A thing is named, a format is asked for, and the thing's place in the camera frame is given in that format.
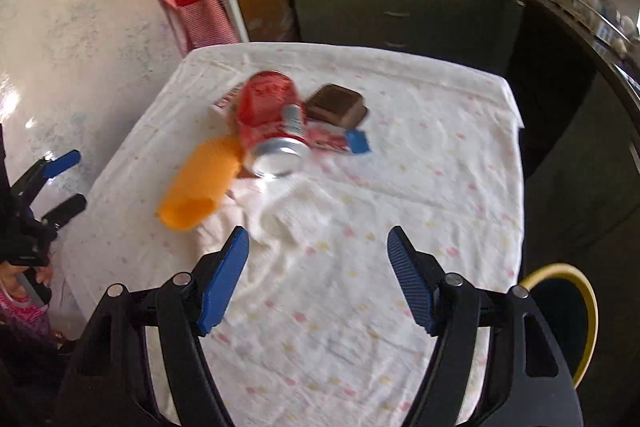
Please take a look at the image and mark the green base cabinets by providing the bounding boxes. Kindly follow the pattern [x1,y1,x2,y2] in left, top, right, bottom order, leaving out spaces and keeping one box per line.
[285,0,640,268]

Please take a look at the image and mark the yellow rimmed trash bin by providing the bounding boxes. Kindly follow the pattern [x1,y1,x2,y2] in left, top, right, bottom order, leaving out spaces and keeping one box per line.
[517,263,599,390]

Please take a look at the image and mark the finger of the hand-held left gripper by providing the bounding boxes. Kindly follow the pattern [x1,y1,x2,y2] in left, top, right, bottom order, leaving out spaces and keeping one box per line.
[12,150,82,202]
[42,194,87,233]

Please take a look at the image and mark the orange ridged plastic cup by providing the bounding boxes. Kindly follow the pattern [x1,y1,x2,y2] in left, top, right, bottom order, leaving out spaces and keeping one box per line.
[155,136,242,231]

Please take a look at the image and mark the red soda can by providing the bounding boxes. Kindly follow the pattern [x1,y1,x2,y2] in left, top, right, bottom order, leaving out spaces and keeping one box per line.
[235,71,312,178]

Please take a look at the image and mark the red-blue snack wrapper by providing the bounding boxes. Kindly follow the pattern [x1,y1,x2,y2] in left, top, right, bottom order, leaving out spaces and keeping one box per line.
[307,127,373,156]

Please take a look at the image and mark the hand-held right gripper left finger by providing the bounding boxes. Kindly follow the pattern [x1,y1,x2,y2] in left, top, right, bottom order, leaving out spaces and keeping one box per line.
[55,226,251,427]

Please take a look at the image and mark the white floral tablecloth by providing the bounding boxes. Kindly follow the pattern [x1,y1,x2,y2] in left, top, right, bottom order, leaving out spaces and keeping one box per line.
[60,42,526,427]

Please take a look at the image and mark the dark brown box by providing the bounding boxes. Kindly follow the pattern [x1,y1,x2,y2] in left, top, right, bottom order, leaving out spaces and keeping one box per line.
[305,83,370,129]

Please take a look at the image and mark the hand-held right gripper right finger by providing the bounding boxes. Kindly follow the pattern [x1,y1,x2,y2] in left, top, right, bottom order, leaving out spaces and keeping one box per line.
[387,226,586,427]

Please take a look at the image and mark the white dish rack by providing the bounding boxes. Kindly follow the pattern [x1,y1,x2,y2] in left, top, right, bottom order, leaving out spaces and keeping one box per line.
[550,0,640,58]

